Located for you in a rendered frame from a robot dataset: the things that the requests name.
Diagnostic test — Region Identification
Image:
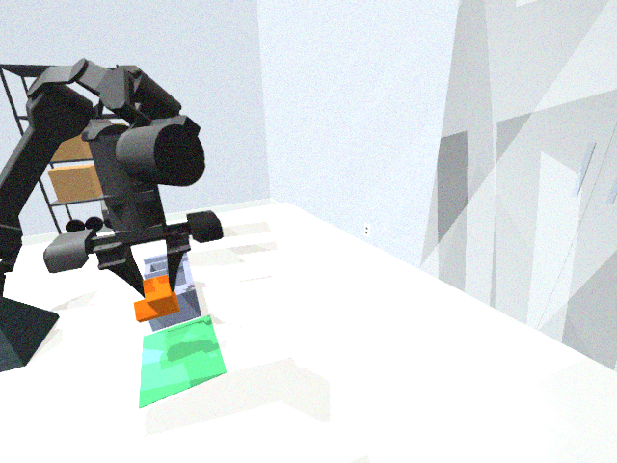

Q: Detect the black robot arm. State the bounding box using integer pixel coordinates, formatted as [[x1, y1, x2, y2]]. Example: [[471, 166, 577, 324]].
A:
[[0, 58, 206, 296]]

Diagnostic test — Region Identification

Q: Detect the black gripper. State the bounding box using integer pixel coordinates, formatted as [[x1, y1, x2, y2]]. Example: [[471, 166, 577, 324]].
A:
[[43, 182, 224, 299]]

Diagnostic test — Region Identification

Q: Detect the orange l-shaped part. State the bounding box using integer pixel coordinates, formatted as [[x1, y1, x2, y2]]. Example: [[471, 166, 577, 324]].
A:
[[133, 275, 180, 323]]

